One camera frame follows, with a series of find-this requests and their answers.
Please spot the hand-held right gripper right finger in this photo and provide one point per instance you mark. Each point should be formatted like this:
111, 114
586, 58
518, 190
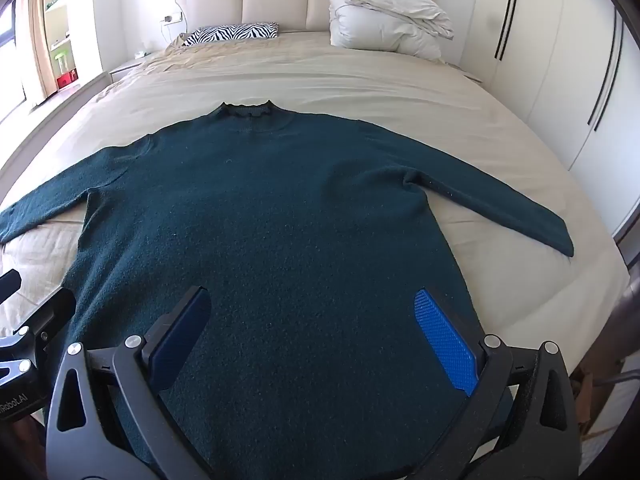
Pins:
445, 340

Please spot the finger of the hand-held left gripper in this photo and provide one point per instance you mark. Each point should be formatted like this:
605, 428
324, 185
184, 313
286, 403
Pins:
9, 285
50, 310

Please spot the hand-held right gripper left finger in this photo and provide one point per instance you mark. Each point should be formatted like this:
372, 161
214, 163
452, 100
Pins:
182, 330

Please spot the dark teal knit sweater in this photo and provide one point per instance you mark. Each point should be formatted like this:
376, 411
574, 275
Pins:
260, 220

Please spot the red box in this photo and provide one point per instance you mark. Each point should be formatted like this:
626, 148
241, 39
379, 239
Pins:
67, 80

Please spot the green container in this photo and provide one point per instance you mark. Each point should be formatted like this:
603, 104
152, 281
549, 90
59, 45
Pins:
61, 57

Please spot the beige curtain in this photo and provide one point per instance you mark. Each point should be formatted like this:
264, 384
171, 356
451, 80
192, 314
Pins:
32, 45

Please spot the white nightstand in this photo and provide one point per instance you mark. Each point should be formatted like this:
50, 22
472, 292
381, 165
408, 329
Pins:
127, 66

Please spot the bed with beige sheet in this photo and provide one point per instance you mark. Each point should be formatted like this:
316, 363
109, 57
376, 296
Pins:
350, 75

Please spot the white wardrobe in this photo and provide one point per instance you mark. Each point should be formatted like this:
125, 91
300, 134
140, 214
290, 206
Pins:
550, 70

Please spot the zebra print pillow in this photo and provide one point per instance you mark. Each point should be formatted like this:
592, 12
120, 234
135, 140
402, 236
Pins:
230, 33

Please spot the white folded duvet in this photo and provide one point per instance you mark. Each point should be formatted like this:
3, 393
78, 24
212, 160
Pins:
380, 20

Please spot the white wall shelf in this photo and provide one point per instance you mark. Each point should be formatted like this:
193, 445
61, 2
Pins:
62, 15

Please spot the wall socket with charger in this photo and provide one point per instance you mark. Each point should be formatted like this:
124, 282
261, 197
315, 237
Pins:
172, 18

